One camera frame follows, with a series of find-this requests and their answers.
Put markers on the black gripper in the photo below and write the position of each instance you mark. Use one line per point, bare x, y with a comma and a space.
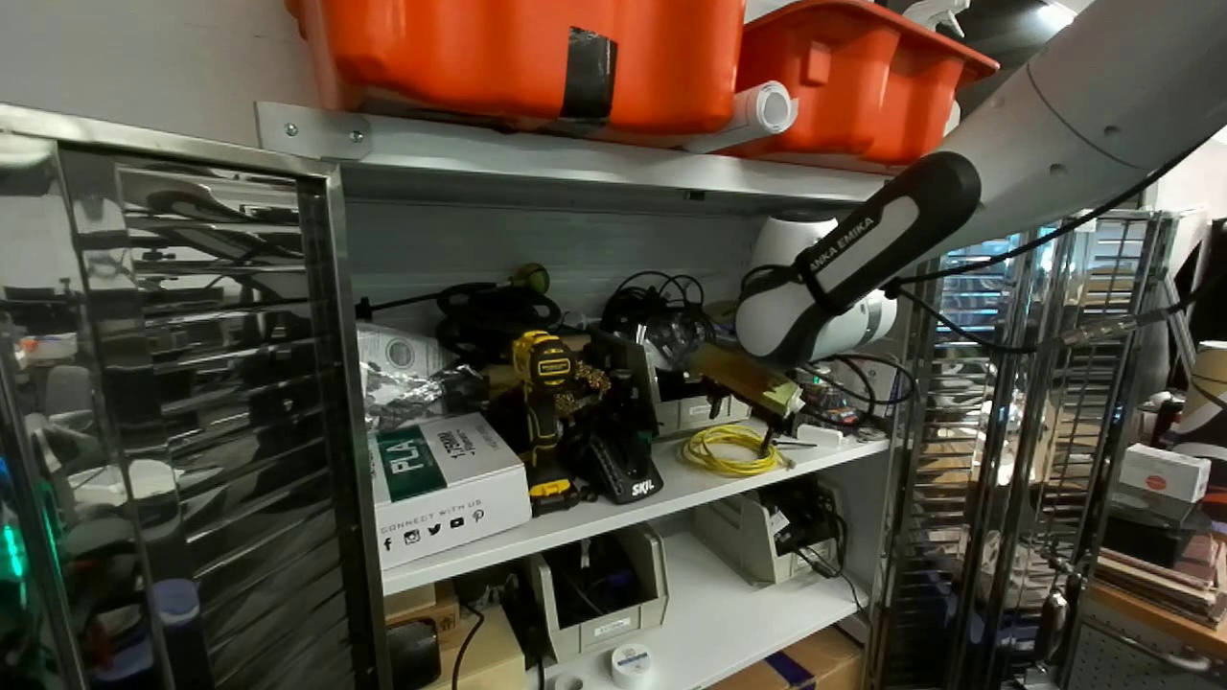
754, 382

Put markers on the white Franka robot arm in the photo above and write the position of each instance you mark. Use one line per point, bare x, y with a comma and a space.
1098, 102

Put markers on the brown cardboard box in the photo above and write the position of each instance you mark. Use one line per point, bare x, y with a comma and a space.
807, 659

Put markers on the white box with green label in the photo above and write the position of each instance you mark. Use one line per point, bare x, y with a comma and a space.
446, 491

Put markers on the brown box with black device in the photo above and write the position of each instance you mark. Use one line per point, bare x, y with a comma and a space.
491, 644

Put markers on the white box with red logo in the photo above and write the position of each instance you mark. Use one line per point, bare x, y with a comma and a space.
1164, 472

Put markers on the black battery charger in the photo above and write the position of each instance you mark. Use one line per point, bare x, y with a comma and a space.
624, 469

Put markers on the steel tray rack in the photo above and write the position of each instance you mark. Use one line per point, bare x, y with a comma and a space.
1009, 447
193, 422

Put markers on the white tape roll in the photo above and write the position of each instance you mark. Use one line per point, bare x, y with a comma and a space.
629, 659

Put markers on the grey metal shelf unit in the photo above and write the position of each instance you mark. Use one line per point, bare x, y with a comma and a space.
637, 174

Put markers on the white rolled tube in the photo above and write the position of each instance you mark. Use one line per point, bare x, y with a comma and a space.
764, 109

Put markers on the orange plastic tote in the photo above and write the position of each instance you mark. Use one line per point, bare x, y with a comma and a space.
856, 82

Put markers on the clear plastic bag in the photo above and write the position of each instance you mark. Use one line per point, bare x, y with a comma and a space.
399, 369

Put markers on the orange tote with black latch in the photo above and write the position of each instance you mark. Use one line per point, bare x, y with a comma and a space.
510, 60

